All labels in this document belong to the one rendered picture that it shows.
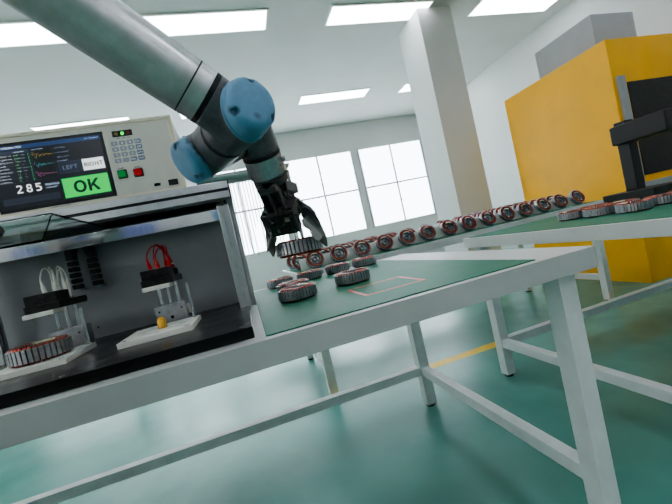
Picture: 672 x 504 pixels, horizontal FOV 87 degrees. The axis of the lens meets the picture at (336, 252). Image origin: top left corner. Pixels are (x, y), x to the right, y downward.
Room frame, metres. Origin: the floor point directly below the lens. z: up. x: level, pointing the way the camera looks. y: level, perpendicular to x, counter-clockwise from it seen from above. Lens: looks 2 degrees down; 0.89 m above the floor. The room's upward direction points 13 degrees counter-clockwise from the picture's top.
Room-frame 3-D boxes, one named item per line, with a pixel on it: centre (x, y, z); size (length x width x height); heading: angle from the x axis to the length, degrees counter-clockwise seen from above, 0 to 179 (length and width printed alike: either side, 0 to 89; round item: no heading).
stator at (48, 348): (0.76, 0.66, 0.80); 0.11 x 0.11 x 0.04
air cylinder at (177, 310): (0.96, 0.47, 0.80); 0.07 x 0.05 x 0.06; 104
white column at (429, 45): (4.46, -1.68, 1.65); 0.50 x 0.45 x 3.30; 14
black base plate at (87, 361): (0.80, 0.55, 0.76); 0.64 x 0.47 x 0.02; 104
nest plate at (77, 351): (0.76, 0.66, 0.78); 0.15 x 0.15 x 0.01; 14
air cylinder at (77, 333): (0.90, 0.70, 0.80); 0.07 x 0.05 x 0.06; 104
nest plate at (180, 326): (0.82, 0.43, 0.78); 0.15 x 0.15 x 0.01; 14
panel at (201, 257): (1.03, 0.61, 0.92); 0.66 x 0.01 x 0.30; 104
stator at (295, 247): (0.85, 0.08, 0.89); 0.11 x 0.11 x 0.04
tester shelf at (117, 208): (1.10, 0.63, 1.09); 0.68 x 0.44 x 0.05; 104
